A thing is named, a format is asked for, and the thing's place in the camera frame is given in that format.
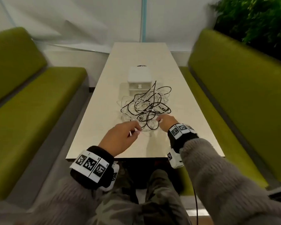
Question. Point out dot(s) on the person's right hand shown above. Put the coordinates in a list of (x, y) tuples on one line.
[(168, 121)]

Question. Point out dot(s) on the person's camouflage trousers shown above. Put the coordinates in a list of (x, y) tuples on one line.
[(164, 196)]

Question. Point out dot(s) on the black left marker wristband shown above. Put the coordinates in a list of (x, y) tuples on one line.
[(91, 164)]

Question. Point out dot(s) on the white drawer box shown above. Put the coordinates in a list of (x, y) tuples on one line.
[(139, 74)]

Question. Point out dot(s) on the black right marker wristband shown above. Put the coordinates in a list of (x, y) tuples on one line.
[(178, 133)]

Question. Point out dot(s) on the person's left hand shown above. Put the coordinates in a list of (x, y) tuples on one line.
[(118, 140)]

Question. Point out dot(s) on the light blue vertical strip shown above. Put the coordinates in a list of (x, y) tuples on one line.
[(143, 21)]

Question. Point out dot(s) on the green leafy plant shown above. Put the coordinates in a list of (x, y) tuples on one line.
[(260, 21)]

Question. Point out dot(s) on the green bench sofa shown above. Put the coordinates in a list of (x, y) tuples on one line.
[(236, 91), (37, 103)]

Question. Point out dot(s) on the person's right forearm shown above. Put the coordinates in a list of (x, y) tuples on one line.
[(220, 185)]

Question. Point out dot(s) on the black marker wristband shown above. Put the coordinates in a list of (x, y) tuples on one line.
[(178, 133), (91, 164)]

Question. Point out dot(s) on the beige table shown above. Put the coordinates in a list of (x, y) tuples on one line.
[(140, 53)]

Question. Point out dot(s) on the person's left forearm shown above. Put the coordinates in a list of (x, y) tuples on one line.
[(68, 203)]

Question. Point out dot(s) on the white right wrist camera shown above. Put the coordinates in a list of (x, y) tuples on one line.
[(175, 160)]

